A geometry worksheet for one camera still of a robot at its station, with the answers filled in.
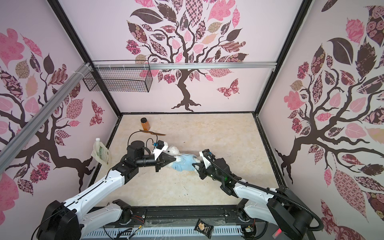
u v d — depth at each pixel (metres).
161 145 0.64
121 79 1.22
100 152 0.85
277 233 0.68
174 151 0.79
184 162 0.75
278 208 0.42
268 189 0.47
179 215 0.75
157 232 0.70
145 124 1.04
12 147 0.51
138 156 0.61
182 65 0.93
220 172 0.62
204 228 0.70
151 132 1.08
